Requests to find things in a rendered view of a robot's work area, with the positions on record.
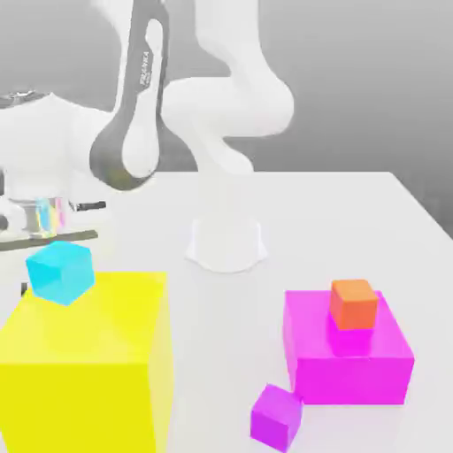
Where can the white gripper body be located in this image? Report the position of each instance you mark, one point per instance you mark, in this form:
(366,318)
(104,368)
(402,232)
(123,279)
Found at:
(42,240)

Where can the small cyan cube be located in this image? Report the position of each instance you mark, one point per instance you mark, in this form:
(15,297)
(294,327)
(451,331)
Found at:
(60,272)

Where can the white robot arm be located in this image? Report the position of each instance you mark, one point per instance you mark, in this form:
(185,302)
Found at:
(226,106)

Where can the small purple cube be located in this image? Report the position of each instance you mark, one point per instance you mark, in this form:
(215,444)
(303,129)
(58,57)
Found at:
(274,417)

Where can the small orange cube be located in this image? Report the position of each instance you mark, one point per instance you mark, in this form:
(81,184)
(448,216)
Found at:
(354,308)

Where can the large yellow box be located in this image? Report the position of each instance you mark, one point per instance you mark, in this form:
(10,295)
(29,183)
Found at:
(81,371)

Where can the large magenta box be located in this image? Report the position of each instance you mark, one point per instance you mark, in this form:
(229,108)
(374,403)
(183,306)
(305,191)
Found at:
(354,378)

